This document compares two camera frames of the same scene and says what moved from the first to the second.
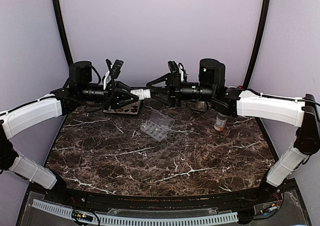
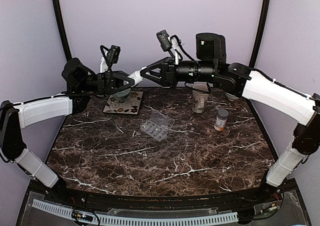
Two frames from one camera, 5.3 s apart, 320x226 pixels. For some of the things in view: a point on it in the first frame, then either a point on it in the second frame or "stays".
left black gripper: x=113 y=94 -> x=113 y=82
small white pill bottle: x=142 y=93 -> x=136 y=76
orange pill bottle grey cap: x=220 y=121 stays
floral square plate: x=132 y=108 stays
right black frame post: x=260 y=39 stays
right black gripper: x=174 y=84 -> x=167 y=74
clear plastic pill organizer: x=157 y=126 stays
